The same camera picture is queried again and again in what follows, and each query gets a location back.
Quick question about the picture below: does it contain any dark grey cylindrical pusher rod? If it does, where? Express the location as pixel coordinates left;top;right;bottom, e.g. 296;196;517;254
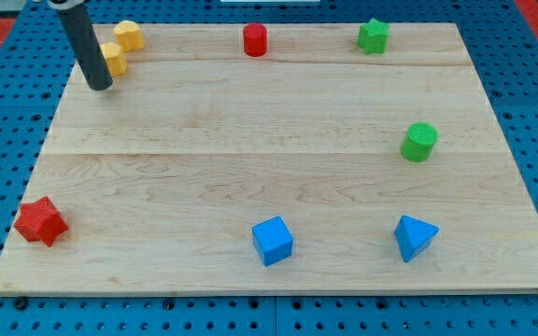
47;0;113;91

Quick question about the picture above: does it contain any red star block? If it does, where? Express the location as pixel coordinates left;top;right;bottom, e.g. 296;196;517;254
14;196;69;247

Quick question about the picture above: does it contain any green star block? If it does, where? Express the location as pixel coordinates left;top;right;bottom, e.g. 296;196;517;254
357;18;389;54

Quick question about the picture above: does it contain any yellow heart block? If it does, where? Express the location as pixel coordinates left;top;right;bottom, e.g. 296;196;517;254
113;21;145;51

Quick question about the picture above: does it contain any yellow hexagon block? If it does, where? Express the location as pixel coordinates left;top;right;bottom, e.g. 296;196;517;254
100;42;128;77

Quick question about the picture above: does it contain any red cylinder block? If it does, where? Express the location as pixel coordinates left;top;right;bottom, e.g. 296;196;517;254
242;22;268;57

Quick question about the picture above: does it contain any light wooden board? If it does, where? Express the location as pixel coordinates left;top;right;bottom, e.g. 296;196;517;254
0;23;538;297

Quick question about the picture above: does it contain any blue cube block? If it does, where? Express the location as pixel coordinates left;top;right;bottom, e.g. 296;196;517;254
251;217;293;266

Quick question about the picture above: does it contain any green cylinder block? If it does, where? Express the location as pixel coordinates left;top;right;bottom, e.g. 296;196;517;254
400;122;438;162

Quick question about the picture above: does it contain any blue triangle block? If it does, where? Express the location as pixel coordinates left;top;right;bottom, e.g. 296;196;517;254
394;216;440;262

